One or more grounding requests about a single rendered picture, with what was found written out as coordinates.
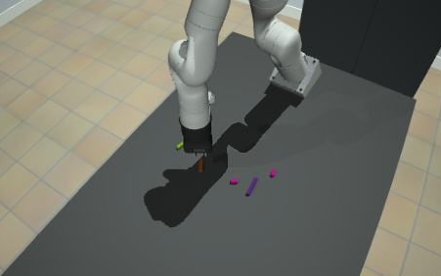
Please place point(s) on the purple rod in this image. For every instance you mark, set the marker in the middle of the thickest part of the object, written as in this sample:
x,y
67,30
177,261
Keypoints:
x,y
251,186

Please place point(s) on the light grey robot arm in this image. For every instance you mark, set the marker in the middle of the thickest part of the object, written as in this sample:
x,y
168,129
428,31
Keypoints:
x,y
203,24

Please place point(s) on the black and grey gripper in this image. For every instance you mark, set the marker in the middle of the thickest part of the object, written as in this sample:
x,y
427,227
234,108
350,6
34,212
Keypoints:
x,y
196,130

